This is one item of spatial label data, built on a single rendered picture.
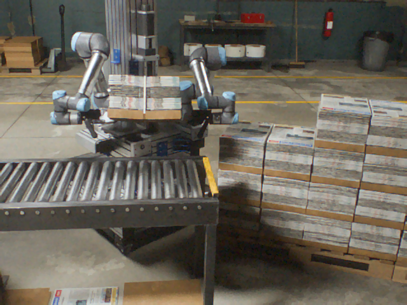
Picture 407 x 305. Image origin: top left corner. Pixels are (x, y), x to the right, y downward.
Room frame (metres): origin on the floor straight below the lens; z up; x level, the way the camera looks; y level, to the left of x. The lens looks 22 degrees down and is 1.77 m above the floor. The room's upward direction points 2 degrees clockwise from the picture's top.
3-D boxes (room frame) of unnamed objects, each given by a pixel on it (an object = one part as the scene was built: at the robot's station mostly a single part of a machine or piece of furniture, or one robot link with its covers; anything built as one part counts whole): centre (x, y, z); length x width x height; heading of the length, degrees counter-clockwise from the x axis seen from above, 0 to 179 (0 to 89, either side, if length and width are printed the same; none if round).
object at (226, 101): (2.46, -0.10, 1.08); 0.11 x 0.08 x 0.11; 106
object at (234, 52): (8.75, -0.27, 0.55); 1.80 x 0.70 x 1.09; 97
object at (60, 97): (2.33, 0.81, 1.09); 0.11 x 0.08 x 0.11; 69
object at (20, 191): (1.93, 0.90, 0.77); 0.47 x 0.05 x 0.05; 7
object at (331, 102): (2.56, -0.81, 1.06); 0.37 x 0.29 x 0.01; 165
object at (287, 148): (2.60, -0.68, 0.42); 1.17 x 0.39 x 0.83; 75
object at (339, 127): (2.57, -0.81, 0.95); 0.38 x 0.29 x 0.23; 165
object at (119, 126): (2.70, 0.55, 0.87); 0.15 x 0.15 x 0.10
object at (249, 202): (2.60, -0.68, 0.40); 1.16 x 0.38 x 0.51; 75
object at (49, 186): (1.94, 0.78, 0.77); 0.47 x 0.05 x 0.05; 7
